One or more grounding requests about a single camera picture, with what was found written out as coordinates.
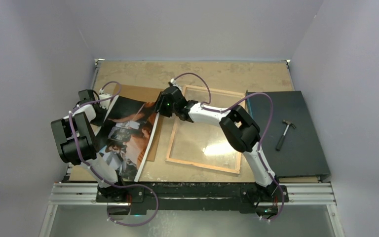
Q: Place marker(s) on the brown backing board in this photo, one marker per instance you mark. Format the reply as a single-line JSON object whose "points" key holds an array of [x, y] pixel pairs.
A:
{"points": [[146, 94]]}

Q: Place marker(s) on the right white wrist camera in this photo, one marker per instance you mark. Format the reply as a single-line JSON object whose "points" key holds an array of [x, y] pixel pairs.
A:
{"points": [[172, 82]]}

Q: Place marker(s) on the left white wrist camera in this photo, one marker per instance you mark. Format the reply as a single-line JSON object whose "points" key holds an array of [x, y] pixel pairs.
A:
{"points": [[105, 100]]}

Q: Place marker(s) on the aluminium frame rails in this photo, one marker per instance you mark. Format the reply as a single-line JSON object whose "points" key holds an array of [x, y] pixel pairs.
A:
{"points": [[310, 212]]}

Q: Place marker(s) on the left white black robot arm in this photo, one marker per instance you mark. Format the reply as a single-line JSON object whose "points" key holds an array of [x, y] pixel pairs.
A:
{"points": [[76, 141]]}

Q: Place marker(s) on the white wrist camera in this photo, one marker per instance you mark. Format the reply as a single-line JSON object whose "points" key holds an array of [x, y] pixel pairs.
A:
{"points": [[172, 82], [105, 100]]}

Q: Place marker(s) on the small hammer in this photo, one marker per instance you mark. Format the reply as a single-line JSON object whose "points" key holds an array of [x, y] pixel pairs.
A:
{"points": [[280, 143]]}

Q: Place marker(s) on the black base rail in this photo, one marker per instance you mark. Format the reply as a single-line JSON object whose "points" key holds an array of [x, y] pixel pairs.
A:
{"points": [[245, 198]]}

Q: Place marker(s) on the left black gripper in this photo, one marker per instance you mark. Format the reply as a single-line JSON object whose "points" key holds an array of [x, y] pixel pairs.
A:
{"points": [[100, 124]]}

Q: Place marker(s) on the wooden picture frame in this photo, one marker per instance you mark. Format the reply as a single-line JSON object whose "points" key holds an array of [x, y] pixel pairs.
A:
{"points": [[173, 147]]}

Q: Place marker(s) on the dark blue book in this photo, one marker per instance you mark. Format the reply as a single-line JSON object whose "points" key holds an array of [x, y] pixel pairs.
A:
{"points": [[301, 154]]}

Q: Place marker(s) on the printed photo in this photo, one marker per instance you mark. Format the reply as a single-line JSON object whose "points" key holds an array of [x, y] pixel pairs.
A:
{"points": [[126, 136]]}

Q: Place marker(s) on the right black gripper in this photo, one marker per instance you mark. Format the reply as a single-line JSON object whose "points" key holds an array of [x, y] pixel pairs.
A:
{"points": [[159, 106]]}

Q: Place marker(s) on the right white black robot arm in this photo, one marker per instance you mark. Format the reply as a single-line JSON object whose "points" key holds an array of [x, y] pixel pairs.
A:
{"points": [[239, 128]]}

